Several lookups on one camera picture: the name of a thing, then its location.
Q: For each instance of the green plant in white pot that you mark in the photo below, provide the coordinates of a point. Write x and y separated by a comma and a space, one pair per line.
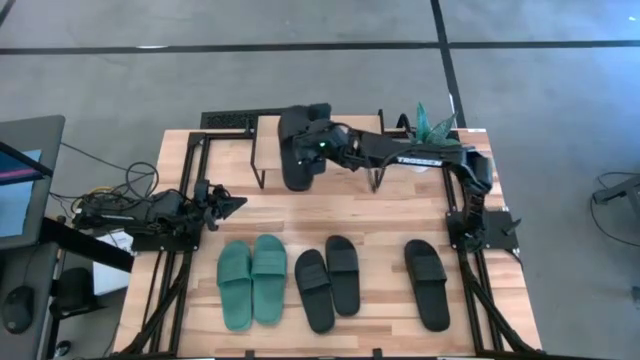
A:
425, 125

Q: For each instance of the dark computer monitor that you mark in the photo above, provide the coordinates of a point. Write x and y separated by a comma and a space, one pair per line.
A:
30, 200

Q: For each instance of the black computer mouse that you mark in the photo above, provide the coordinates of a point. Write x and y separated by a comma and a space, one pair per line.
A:
17, 310

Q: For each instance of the black rubber slide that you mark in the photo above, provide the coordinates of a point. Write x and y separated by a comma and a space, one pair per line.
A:
296, 180
343, 275
315, 295
426, 287

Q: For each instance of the black desk beam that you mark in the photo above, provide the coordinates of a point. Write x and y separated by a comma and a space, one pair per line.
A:
85, 245

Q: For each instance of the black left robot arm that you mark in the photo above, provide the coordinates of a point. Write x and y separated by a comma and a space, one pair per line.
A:
160, 210

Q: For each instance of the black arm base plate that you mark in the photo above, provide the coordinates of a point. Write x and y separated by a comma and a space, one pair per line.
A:
500, 227
165, 245

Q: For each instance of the black perforated panel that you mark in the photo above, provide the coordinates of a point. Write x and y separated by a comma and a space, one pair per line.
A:
225, 120

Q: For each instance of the grey side desk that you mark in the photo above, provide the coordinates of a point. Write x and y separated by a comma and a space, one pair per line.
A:
42, 280

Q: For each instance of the white box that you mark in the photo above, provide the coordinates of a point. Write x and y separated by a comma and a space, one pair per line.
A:
110, 275

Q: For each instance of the green rubber slide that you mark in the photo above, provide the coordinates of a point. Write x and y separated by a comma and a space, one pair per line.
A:
234, 285
268, 280

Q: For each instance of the black aluminium table frame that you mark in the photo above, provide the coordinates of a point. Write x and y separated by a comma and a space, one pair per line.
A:
195, 138

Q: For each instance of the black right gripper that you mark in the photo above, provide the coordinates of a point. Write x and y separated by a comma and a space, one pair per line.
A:
327, 142

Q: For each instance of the small black round object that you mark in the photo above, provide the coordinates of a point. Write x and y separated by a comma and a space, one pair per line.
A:
63, 348

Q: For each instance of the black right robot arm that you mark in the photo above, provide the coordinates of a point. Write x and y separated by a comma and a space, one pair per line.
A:
425, 159

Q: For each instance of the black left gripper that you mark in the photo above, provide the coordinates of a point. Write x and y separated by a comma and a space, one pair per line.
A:
210, 207

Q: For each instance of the wooden shelf with black frame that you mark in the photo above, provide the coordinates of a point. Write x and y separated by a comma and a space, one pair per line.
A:
270, 145

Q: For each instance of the grey metal floor stand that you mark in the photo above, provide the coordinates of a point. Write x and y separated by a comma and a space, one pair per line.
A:
620, 190

